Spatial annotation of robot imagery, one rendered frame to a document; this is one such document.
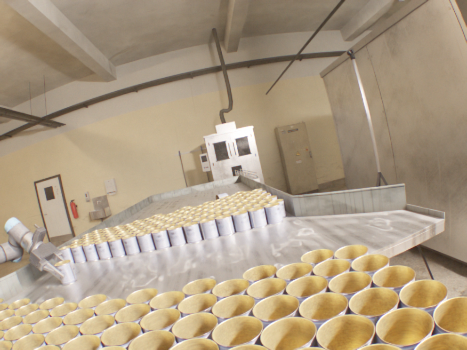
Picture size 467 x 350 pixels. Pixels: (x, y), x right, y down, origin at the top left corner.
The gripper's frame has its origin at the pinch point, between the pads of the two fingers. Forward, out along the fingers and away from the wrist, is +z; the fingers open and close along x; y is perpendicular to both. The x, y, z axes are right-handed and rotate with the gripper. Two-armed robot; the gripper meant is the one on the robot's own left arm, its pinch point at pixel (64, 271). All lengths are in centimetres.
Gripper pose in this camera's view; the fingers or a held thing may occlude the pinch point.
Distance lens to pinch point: 107.4
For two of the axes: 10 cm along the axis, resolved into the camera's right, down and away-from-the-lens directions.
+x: 0.8, 0.4, -10.0
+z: 8.4, 5.3, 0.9
